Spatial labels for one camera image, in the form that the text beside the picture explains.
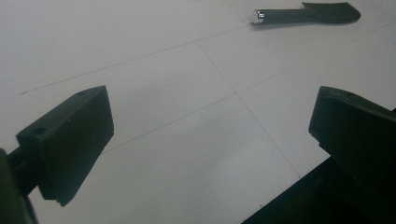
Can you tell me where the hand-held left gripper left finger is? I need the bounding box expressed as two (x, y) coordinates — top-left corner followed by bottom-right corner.
(7, 85), (115, 207)

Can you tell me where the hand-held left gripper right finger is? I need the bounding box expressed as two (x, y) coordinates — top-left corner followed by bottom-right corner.
(308, 86), (396, 202)

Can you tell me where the white table mat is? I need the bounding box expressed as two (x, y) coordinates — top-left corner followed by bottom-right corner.
(0, 0), (396, 224)

